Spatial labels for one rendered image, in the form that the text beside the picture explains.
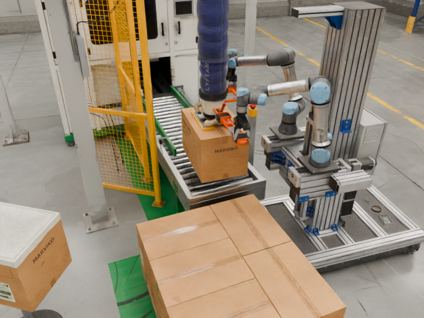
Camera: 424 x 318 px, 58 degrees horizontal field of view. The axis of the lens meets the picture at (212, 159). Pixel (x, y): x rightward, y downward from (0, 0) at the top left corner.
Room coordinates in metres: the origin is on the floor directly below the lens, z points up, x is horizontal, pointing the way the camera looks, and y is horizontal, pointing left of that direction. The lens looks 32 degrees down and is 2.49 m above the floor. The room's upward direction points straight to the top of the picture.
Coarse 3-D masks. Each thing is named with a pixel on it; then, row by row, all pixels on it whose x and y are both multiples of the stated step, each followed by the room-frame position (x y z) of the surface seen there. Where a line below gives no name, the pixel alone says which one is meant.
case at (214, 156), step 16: (192, 128) 2.73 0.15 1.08; (224, 128) 2.71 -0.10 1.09; (192, 144) 2.75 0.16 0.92; (208, 144) 2.54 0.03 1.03; (224, 144) 2.58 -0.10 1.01; (192, 160) 2.76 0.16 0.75; (208, 160) 2.54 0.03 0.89; (224, 160) 2.58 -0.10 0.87; (240, 160) 2.62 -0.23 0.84; (208, 176) 2.54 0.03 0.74; (224, 176) 2.58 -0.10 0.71
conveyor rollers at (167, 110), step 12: (168, 96) 4.65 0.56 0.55; (156, 108) 4.30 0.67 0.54; (168, 108) 4.28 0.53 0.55; (180, 108) 4.32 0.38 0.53; (168, 120) 3.98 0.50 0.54; (180, 120) 3.95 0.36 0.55; (156, 132) 3.65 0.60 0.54; (168, 132) 3.69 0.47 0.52; (180, 132) 3.66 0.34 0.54; (180, 144) 3.39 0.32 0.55; (180, 156) 3.18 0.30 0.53; (180, 168) 2.99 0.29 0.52; (192, 168) 2.95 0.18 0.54; (192, 180) 2.76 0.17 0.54; (216, 180) 2.75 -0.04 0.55; (228, 180) 2.78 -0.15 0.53; (240, 180) 2.75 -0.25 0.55; (252, 180) 2.77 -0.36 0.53; (192, 192) 2.58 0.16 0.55; (204, 192) 2.60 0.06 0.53
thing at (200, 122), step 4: (192, 112) 2.97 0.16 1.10; (200, 112) 2.90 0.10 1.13; (196, 116) 2.88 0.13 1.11; (196, 120) 2.82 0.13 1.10; (200, 120) 2.81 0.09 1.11; (204, 120) 2.76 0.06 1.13; (208, 120) 2.82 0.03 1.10; (200, 124) 2.74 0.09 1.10; (204, 128) 2.67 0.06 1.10; (208, 128) 2.68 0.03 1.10; (212, 128) 2.69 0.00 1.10
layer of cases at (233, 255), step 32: (160, 224) 2.19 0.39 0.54; (192, 224) 2.19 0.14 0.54; (224, 224) 2.19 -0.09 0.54; (256, 224) 2.19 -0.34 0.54; (160, 256) 1.86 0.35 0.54; (192, 256) 1.86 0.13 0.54; (224, 256) 1.86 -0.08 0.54; (256, 256) 1.86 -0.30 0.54; (288, 256) 1.86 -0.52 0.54; (160, 288) 1.60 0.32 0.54; (192, 288) 1.60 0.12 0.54; (224, 288) 1.60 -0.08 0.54; (256, 288) 1.60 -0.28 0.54; (288, 288) 1.60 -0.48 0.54; (320, 288) 1.60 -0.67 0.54
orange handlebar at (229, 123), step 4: (232, 92) 3.15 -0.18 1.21; (236, 92) 3.12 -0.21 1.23; (236, 96) 3.06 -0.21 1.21; (228, 100) 2.94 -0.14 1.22; (232, 100) 2.95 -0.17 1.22; (236, 100) 2.97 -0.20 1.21; (216, 112) 2.71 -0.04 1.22; (224, 120) 2.58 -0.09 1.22; (228, 120) 2.57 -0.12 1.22; (224, 124) 2.53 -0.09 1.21; (228, 124) 2.54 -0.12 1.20; (232, 124) 2.50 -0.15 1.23; (240, 132) 2.38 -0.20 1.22
